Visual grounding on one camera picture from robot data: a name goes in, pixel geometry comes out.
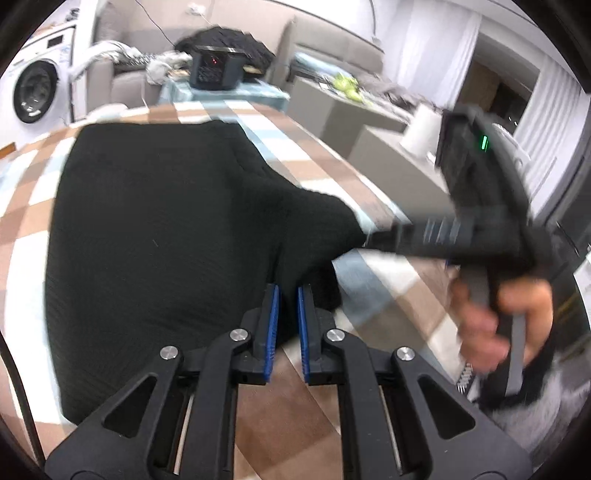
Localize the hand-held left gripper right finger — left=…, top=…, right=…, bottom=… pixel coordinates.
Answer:
left=297, top=284, right=532, bottom=480

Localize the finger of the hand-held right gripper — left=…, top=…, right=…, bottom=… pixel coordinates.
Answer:
left=365, top=216, right=462, bottom=261

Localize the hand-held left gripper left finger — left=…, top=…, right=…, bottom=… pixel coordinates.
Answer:
left=46, top=284, right=281, bottom=480

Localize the black knit sweater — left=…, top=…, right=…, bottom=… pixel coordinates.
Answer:
left=44, top=121, right=368, bottom=425

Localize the person's right forearm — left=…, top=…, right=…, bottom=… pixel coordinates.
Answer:
left=475, top=342, right=587, bottom=467

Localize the person's right hand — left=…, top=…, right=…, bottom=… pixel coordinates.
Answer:
left=450, top=279, right=555, bottom=372

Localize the low grey cabinet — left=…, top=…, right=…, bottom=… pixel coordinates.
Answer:
left=348, top=126, right=458, bottom=217

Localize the checkered tablecloth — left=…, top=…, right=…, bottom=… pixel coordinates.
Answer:
left=0, top=99, right=467, bottom=480

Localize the paper towel roll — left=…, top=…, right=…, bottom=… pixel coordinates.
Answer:
left=399, top=104, right=441, bottom=155

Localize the tall grey cabinet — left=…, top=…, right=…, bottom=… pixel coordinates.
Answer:
left=286, top=76, right=411, bottom=158

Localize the white curtain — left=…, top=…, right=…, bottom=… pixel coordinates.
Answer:
left=402, top=0, right=481, bottom=88

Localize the yellow-green cloth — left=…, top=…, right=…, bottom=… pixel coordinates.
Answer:
left=332, top=74, right=365, bottom=100

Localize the grey bed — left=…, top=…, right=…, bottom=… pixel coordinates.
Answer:
left=277, top=18, right=416, bottom=107

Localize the small table with blue cloth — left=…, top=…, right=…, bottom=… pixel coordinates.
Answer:
left=157, top=76, right=291, bottom=112

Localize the black pressure cooker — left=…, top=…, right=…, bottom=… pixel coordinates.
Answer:
left=189, top=45, right=245, bottom=90

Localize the black knit cloth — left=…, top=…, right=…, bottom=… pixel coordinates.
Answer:
left=174, top=27, right=277, bottom=77

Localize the round stool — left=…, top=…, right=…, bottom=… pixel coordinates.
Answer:
left=88, top=104, right=127, bottom=121

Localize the grey sofa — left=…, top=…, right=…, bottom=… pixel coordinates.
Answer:
left=85, top=4, right=195, bottom=123

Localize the white cloth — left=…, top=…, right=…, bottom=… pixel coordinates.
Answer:
left=145, top=52, right=192, bottom=86

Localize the light grey blanket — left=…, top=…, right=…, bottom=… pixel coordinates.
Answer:
left=69, top=41, right=141, bottom=79

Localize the white washing machine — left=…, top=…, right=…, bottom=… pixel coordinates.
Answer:
left=0, top=25, right=77, bottom=139

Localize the black cable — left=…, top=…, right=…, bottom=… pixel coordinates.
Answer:
left=0, top=337, right=44, bottom=462

